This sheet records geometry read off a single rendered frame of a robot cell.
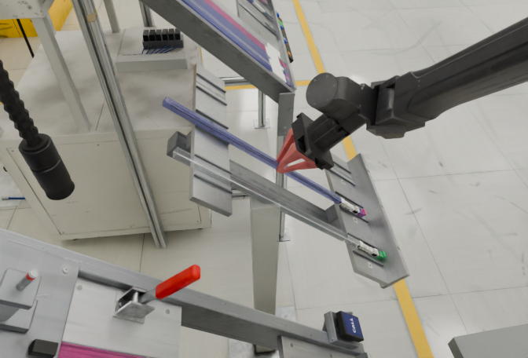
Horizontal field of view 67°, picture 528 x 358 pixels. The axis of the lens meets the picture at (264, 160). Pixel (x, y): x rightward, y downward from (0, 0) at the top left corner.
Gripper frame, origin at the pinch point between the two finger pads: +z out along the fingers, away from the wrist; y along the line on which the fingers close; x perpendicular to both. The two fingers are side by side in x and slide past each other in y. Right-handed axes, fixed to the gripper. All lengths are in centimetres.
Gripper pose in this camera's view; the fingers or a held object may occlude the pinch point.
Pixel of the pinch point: (280, 166)
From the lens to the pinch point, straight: 75.3
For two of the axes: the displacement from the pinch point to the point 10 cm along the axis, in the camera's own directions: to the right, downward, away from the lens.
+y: 0.9, 7.2, -6.9
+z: -6.9, 5.4, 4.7
